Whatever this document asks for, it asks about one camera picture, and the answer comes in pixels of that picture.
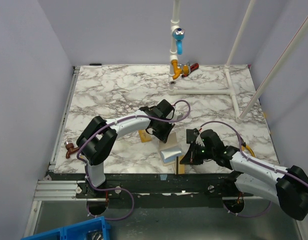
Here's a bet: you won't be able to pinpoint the beige leather card holder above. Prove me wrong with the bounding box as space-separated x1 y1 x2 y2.
158 132 183 166

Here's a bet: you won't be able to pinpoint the blue pipe valve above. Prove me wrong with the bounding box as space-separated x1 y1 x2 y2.
172 27 185 55

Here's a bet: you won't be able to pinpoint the yellow handled pliers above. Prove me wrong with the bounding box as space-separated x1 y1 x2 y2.
241 141 256 157

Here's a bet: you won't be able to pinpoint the red black pliers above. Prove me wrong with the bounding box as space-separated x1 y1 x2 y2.
181 63 199 78

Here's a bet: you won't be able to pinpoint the gold card with magnetic stripe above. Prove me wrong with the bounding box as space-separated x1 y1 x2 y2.
173 155 185 175

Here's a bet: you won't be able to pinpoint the orange pipe valve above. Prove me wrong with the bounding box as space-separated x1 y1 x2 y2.
170 59 190 80

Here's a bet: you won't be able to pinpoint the purple cable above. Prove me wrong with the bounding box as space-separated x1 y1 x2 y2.
197 121 308 218
76 99 192 221

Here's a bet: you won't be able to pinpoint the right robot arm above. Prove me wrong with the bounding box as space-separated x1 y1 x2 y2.
180 128 308 221

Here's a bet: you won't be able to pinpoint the gold card middle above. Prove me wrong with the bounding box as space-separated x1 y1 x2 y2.
138 129 152 143

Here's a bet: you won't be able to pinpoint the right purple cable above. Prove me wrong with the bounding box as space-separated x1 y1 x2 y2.
197 121 308 218

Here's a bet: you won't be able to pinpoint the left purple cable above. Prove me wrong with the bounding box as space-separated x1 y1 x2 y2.
76 99 192 221

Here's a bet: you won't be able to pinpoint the white PVC pipe frame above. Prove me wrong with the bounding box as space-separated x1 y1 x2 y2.
165 0 308 123

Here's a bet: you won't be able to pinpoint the brown faucet tap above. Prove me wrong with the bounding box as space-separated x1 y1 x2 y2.
64 140 80 159

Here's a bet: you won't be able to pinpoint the blue plastic bin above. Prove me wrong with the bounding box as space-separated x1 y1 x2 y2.
22 216 111 240

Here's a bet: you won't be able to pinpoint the aluminium rail frame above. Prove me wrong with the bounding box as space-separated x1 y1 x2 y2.
33 65 302 240

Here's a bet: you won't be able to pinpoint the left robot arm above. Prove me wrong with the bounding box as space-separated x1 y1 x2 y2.
76 99 175 198

